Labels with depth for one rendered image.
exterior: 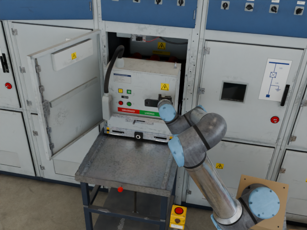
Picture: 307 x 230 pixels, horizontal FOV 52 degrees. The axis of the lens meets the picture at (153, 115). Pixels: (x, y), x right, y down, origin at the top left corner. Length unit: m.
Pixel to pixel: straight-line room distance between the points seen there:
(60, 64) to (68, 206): 1.48
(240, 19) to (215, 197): 1.13
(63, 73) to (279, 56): 1.40
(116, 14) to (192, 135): 1.21
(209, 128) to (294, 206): 1.84
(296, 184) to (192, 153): 1.67
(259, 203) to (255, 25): 1.07
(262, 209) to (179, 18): 1.24
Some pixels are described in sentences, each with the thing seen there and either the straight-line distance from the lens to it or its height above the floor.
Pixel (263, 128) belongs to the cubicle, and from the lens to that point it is 2.43.
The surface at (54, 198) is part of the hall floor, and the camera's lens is 3.16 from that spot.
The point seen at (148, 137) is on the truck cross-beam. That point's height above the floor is 0.89.
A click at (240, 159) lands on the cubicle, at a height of 0.65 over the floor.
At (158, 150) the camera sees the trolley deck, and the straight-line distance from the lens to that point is 2.24.
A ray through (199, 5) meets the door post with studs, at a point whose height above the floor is 1.79.
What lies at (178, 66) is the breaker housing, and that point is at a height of 1.39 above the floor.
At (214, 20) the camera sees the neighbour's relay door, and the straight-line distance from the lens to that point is 2.09.
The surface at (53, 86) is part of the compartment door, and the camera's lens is 2.07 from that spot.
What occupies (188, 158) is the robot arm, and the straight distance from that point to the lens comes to 1.24.
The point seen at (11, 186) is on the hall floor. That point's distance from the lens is 3.40.
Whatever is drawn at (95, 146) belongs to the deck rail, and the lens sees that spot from 2.25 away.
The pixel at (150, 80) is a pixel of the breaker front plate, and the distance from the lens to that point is 2.07.
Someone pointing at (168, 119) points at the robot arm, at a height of 1.29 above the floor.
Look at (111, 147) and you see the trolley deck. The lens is 2.27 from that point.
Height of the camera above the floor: 2.23
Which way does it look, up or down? 32 degrees down
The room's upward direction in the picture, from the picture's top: 2 degrees clockwise
